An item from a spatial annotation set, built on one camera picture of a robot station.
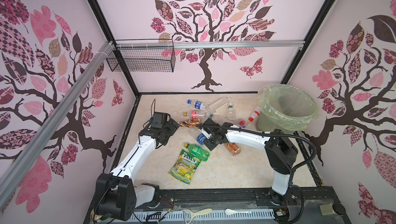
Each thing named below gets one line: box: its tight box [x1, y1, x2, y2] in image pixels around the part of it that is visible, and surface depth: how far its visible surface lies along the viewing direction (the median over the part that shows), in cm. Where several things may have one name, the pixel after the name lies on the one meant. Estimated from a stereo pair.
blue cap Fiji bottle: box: [237, 118, 247, 129], surface depth 100 cm
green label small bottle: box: [226, 103, 236, 122], surface depth 109 cm
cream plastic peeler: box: [183, 208, 213, 224], surface depth 71 cm
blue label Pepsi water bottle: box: [187, 99, 211, 111], surface depth 109 cm
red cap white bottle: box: [248, 105, 261, 122], surface depth 105 cm
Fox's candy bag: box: [168, 149, 202, 185], surface depth 83 cm
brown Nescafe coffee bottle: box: [180, 118, 200, 128], surface depth 100 cm
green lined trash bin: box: [256, 83, 319, 133], surface depth 84 cm
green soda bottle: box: [184, 142, 210, 162], surface depth 87 cm
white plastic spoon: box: [224, 208, 252, 216], surface depth 71 cm
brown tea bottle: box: [224, 141, 241, 157], surface depth 87 cm
